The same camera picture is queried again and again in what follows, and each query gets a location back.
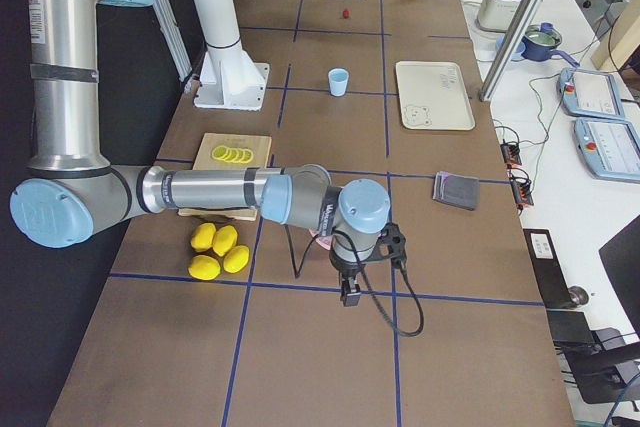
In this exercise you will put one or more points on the yellow lemon top right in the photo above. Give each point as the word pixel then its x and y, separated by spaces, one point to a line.
pixel 224 240

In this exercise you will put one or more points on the wooden cutting board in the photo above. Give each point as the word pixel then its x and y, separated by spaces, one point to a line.
pixel 260 145

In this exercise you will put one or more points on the yellow lemon middle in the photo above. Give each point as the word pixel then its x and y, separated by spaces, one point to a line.
pixel 236 259

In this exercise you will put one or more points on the yellow lemon bottom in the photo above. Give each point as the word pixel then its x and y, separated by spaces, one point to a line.
pixel 204 267

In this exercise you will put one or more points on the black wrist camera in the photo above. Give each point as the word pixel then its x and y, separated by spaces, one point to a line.
pixel 391 245

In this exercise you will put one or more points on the cream bear serving tray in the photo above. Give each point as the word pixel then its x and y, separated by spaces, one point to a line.
pixel 433 96

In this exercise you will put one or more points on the pink bowl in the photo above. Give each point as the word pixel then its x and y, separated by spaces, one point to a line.
pixel 323 241

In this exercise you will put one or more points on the grey folded cloth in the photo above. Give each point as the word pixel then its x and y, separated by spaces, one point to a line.
pixel 462 191

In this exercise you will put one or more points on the teach pendant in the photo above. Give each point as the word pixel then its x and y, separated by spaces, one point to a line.
pixel 586 93
pixel 610 148

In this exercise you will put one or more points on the yellow lemon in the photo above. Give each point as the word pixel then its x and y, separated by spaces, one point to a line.
pixel 236 259
pixel 224 240
pixel 204 267
pixel 202 237

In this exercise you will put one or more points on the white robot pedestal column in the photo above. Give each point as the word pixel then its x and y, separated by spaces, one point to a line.
pixel 229 78

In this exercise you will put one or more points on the yellow lemon top left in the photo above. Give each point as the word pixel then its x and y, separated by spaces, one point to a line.
pixel 202 237

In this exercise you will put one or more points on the teach pendant near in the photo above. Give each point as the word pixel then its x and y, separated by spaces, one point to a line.
pixel 610 148

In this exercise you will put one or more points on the light blue plastic cup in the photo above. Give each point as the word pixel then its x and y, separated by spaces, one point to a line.
pixel 338 79

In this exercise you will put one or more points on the blue bowl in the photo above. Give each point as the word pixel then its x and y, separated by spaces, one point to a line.
pixel 517 54

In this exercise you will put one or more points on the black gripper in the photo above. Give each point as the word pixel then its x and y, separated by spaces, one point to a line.
pixel 346 269

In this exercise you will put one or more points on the teach pendant far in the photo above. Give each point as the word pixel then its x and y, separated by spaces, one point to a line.
pixel 586 93

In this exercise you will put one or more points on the blue saucepan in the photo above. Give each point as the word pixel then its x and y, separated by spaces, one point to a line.
pixel 542 42

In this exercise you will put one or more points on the aluminium frame post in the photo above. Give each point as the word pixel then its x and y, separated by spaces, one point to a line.
pixel 521 20

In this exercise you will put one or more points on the lemon slices row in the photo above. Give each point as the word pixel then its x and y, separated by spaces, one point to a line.
pixel 232 155

